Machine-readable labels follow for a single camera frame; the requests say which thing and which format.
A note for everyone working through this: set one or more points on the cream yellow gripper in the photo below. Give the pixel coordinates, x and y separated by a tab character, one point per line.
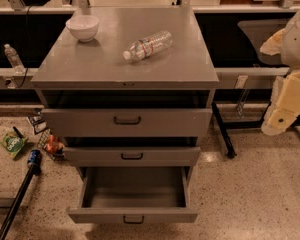
297	44

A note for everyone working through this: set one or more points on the grey bottom drawer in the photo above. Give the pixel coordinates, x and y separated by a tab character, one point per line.
134	195

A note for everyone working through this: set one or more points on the grey drawer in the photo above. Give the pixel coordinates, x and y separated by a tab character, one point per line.
134	195
128	122
132	156

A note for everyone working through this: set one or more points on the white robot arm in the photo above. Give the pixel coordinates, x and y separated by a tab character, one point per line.
286	43

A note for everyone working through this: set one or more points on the grey top drawer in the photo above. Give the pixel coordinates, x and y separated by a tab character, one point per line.
128	122

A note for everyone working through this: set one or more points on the grey metal drawer cabinet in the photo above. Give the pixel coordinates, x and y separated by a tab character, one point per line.
95	75

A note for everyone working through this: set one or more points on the grey middle drawer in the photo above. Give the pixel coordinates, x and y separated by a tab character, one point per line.
132	156

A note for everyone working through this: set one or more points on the black folding stand table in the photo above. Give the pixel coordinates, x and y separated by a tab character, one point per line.
258	32

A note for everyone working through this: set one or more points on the clear plastic water bottle lying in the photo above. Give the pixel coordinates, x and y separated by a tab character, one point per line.
148	46

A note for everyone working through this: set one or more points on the white ceramic bowl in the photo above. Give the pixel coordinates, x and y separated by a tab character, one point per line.
83	27

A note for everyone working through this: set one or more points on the black white snack packet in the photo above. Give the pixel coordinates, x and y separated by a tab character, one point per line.
38	124

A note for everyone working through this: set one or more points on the blue soda can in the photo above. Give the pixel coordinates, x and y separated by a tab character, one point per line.
34	161

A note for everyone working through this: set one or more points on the black pole on floor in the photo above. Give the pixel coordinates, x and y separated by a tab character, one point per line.
16	204

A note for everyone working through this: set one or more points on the small upright water bottle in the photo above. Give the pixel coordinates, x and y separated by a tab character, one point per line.
14	59

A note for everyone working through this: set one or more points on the green snack bag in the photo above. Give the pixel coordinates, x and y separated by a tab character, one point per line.
13	144

